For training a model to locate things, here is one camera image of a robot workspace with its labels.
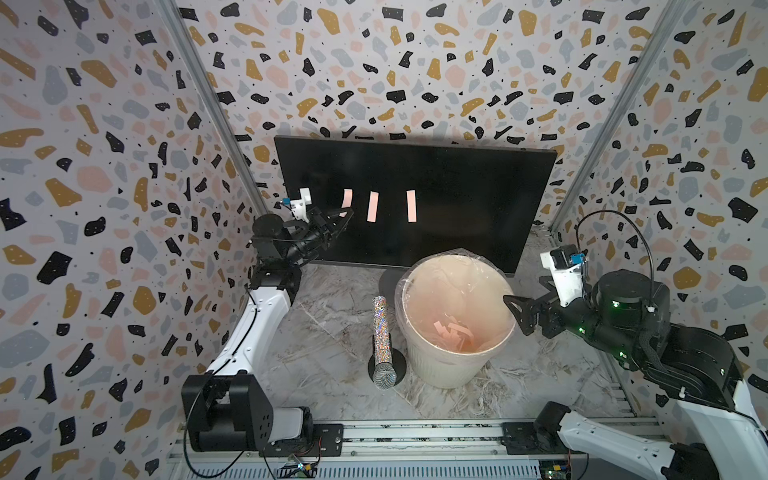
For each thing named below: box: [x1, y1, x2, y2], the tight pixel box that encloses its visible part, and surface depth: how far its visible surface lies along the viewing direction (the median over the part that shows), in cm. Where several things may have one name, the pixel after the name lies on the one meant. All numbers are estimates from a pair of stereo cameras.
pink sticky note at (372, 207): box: [366, 191, 379, 223], surface depth 73 cm
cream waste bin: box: [395, 251, 516, 389], surface depth 76 cm
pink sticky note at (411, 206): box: [406, 190, 417, 223], surface depth 73 cm
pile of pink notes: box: [433, 320, 474, 351], surface depth 86 cm
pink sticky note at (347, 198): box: [341, 188, 353, 209], surface depth 72 cm
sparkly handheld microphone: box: [372, 295, 397, 390], surface depth 70 cm
